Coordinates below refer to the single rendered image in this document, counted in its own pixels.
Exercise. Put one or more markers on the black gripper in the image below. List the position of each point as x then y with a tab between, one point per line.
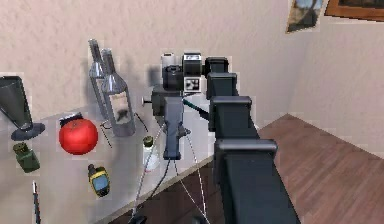
173	116

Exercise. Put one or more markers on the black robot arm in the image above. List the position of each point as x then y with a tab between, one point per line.
250	183

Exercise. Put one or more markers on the yellow handheld device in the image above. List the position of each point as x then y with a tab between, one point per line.
99	181

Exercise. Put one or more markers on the dark teal pen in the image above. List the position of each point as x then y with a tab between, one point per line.
196	107

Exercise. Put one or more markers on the grey glass bottle with label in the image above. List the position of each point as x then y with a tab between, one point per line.
118	110

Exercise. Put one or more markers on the red ball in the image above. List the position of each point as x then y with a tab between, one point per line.
78	136

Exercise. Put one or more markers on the white table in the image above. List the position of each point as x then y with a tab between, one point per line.
66	193

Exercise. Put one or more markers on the thin black pen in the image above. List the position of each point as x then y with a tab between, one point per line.
36	203

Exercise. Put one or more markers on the small green bottle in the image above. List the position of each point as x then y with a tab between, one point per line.
26	159

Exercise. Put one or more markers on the unframed wall picture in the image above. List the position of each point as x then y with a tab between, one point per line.
305	15

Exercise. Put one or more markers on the brown framed wall picture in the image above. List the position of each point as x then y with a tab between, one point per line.
358	10

